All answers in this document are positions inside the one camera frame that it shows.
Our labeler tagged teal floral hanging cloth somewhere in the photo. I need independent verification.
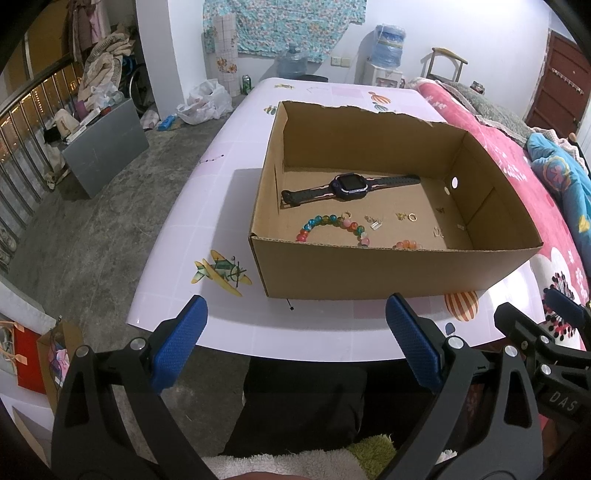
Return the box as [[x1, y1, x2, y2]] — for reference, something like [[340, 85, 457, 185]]
[[203, 0, 368, 63]]

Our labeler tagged pile of clothes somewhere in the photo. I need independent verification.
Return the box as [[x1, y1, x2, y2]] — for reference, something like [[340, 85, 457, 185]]
[[76, 25, 139, 112]]

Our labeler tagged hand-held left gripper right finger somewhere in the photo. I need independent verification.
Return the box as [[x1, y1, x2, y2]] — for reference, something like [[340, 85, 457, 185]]
[[383, 293, 544, 480]]

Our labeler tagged brown wooden door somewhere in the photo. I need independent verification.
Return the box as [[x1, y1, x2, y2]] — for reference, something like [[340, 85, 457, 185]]
[[524, 30, 591, 139]]

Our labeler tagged white plastic bag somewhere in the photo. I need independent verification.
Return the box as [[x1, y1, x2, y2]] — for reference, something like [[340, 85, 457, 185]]
[[177, 78, 234, 124]]

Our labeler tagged grey fluffy blanket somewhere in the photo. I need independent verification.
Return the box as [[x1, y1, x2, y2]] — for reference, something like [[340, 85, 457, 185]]
[[436, 80, 543, 148]]

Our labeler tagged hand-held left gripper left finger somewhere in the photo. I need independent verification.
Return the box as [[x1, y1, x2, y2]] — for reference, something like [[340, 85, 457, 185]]
[[50, 294, 209, 480]]

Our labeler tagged blue water jug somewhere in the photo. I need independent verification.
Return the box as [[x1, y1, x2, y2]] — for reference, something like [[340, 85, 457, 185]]
[[276, 44, 308, 79]]

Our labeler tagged dark blue smart watch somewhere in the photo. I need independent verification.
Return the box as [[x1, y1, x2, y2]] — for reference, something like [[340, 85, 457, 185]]
[[281, 172, 422, 209]]

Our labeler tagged red gift bag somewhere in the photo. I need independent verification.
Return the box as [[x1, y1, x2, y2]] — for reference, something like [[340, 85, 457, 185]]
[[0, 320, 49, 393]]

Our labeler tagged blue water dispenser bottle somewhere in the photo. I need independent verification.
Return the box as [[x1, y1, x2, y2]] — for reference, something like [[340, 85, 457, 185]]
[[372, 24, 407, 71]]

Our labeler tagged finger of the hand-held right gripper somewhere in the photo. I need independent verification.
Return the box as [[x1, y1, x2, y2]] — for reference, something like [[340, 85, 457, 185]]
[[544, 287, 591, 352], [494, 302, 561, 370]]

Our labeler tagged dark wheel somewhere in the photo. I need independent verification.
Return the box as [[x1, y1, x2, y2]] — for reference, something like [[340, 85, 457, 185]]
[[127, 58, 153, 109]]

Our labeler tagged white fluffy cloth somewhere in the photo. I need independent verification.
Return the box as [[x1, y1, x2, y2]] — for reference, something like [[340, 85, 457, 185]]
[[203, 450, 365, 480]]

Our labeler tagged metal railing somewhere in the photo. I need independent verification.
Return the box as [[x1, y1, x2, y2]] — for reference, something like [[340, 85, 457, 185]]
[[0, 65, 86, 268]]

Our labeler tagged brown cardboard box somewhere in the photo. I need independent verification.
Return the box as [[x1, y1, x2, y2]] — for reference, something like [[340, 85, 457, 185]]
[[248, 100, 543, 302]]

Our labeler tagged multicolour glass bead bracelet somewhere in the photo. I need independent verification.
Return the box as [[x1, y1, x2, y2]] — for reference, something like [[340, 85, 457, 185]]
[[295, 212, 372, 247]]

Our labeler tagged wooden chair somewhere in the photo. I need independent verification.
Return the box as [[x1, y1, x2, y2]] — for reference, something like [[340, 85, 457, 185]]
[[425, 47, 467, 84]]

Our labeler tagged green fluffy cloth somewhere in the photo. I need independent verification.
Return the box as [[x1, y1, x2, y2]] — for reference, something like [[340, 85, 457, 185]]
[[348, 434, 398, 462]]

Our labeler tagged blue cartoon print blanket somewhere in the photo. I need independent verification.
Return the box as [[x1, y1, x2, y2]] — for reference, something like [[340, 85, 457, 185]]
[[526, 131, 591, 234]]

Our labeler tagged grey box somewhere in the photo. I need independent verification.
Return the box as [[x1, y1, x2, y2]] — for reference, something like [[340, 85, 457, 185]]
[[62, 98, 151, 199]]

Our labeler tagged brown paper bag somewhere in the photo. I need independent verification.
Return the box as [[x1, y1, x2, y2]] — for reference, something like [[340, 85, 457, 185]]
[[37, 320, 84, 411]]

